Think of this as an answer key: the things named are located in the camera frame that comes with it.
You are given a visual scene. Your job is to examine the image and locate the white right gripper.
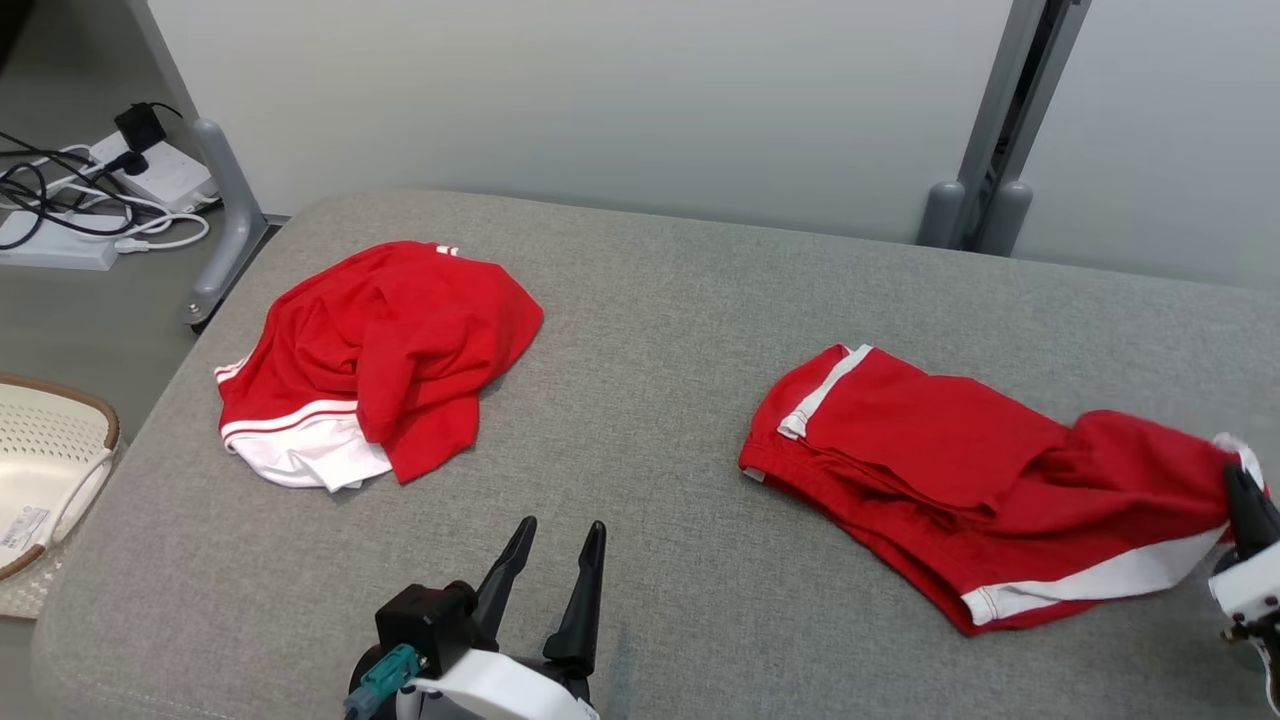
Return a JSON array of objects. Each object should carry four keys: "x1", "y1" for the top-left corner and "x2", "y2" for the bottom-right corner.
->
[{"x1": 1208, "y1": 463, "x2": 1280, "y2": 621}]

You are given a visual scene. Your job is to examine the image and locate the black power cables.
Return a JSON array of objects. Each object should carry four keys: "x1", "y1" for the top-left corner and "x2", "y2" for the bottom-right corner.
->
[{"x1": 0, "y1": 130, "x2": 141, "y2": 241}]

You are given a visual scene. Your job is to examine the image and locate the black power adapter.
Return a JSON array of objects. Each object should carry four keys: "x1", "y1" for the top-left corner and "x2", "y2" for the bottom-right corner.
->
[{"x1": 113, "y1": 100, "x2": 173, "y2": 153}]

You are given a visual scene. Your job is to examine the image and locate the white power cable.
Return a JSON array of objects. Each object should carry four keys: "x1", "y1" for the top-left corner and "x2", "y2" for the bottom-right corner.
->
[{"x1": 45, "y1": 185, "x2": 211, "y2": 253}]

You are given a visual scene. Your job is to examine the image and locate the red shorts white stripe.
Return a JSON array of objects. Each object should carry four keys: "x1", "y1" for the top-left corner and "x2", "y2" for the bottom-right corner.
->
[{"x1": 738, "y1": 343, "x2": 1271, "y2": 637}]

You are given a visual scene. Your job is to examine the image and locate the cream laundry basket brown rim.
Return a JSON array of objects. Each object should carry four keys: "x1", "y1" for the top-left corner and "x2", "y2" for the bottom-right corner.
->
[{"x1": 0, "y1": 373, "x2": 121, "y2": 621}]

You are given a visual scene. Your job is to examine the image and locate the grey metal partition post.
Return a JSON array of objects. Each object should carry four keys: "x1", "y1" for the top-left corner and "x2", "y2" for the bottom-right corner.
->
[{"x1": 917, "y1": 0, "x2": 1093, "y2": 256}]

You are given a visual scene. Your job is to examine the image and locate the grey metal partition foot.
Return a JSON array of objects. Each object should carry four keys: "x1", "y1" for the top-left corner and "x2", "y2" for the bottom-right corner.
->
[{"x1": 180, "y1": 118, "x2": 269, "y2": 329}]

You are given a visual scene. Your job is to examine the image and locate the black cable teal connector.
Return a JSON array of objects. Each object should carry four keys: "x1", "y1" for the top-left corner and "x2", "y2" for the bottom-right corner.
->
[{"x1": 345, "y1": 645, "x2": 421, "y2": 720}]

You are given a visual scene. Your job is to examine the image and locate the red white basketball jersey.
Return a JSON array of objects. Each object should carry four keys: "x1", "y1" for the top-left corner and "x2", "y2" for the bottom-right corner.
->
[{"x1": 214, "y1": 240, "x2": 546, "y2": 493}]

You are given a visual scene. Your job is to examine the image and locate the white flat power box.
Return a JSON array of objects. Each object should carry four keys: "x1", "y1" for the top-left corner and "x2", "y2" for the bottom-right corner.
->
[{"x1": 0, "y1": 210, "x2": 121, "y2": 271}]

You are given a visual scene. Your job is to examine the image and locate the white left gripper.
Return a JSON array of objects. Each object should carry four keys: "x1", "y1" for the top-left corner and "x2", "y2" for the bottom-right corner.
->
[{"x1": 395, "y1": 516, "x2": 608, "y2": 720}]

